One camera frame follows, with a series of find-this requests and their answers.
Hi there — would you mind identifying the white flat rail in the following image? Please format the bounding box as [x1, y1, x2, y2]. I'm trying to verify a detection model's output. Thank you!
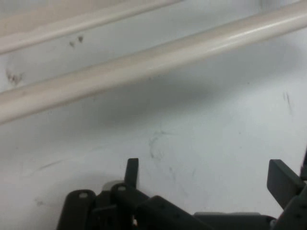
[0, 0, 183, 55]

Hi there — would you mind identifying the white cylindrical bar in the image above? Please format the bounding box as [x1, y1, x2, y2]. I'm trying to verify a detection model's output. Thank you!
[0, 0, 307, 125]

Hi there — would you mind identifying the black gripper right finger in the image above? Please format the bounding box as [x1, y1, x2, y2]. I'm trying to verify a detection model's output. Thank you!
[267, 159, 307, 230]

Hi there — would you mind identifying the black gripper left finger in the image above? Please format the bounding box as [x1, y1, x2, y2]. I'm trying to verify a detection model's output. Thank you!
[57, 158, 207, 230]

